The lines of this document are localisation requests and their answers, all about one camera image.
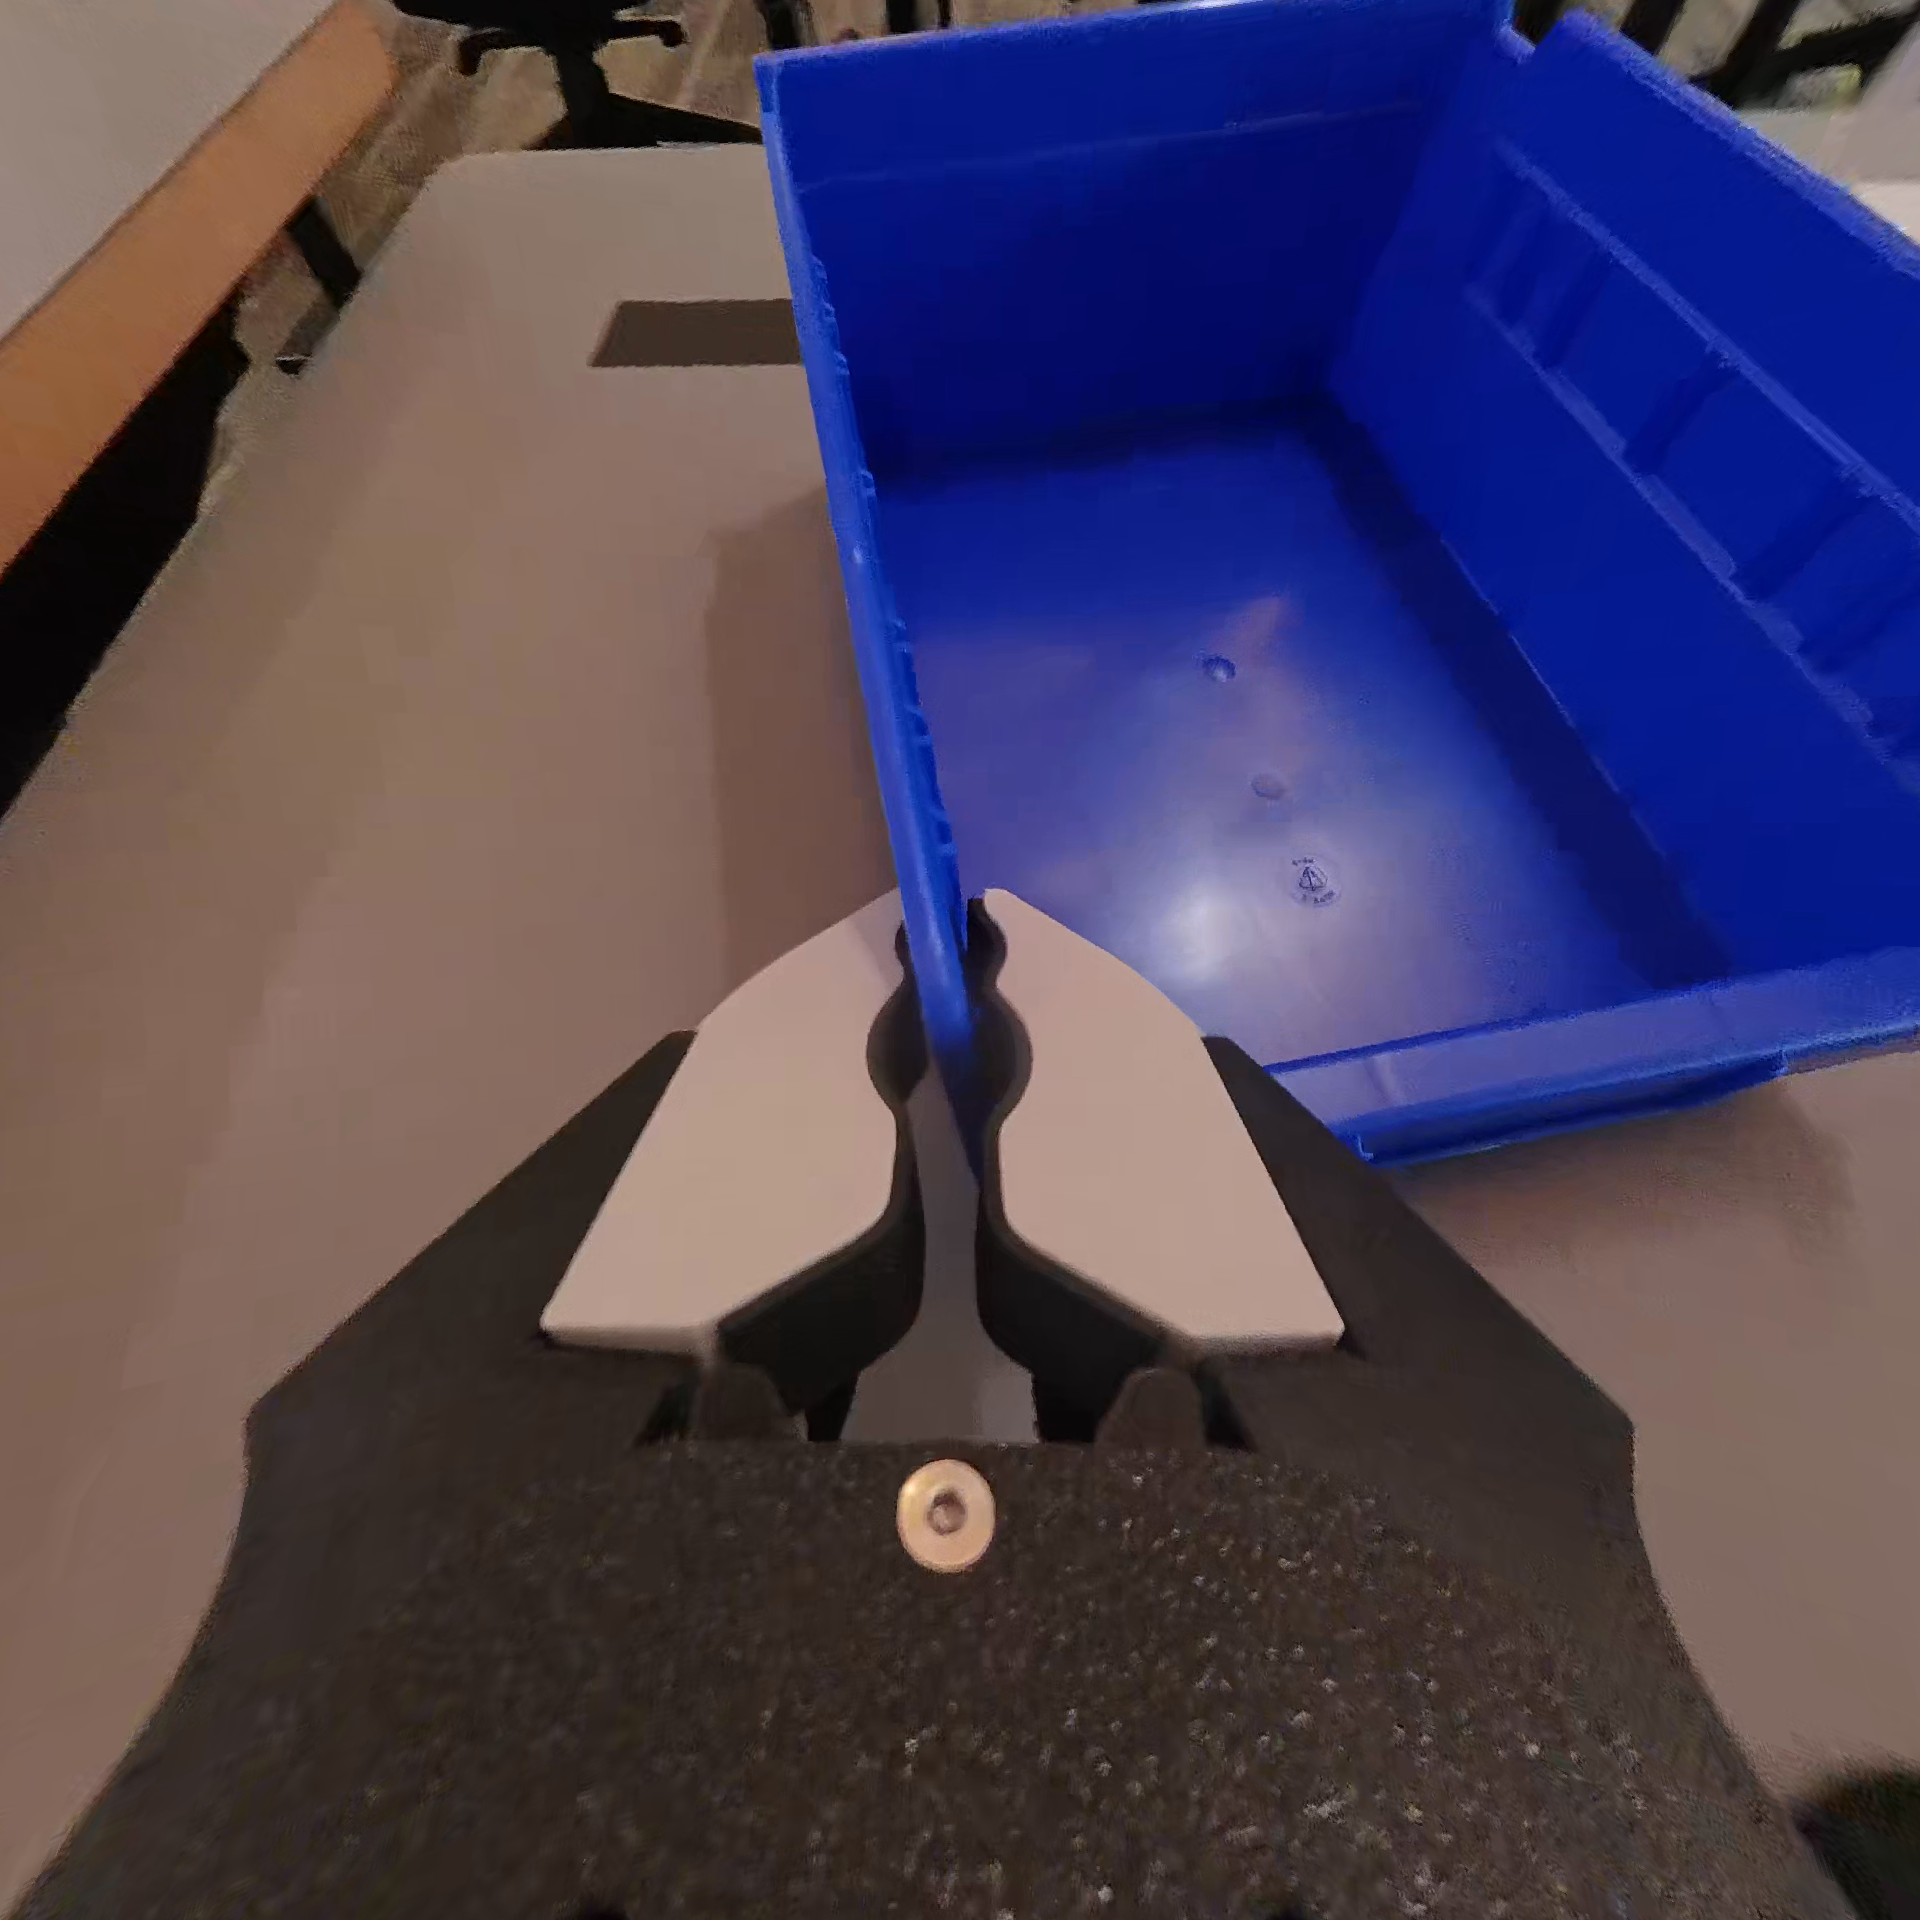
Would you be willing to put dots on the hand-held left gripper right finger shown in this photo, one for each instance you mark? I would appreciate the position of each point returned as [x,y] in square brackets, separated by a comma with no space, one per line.
[1171,1200]

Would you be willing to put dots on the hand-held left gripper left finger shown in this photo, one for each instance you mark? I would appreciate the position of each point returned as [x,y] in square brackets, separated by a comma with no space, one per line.
[721,1184]

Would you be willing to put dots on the blue plastic bin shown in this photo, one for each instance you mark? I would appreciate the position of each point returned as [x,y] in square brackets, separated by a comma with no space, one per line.
[1277,599]

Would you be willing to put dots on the black tape patch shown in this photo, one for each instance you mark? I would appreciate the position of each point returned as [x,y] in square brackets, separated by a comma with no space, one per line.
[692,331]

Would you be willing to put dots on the black office chair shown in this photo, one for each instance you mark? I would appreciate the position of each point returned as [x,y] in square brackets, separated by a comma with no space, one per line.
[571,37]

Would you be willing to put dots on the grey wood-edged desk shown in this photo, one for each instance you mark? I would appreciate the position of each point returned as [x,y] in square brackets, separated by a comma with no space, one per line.
[91,136]

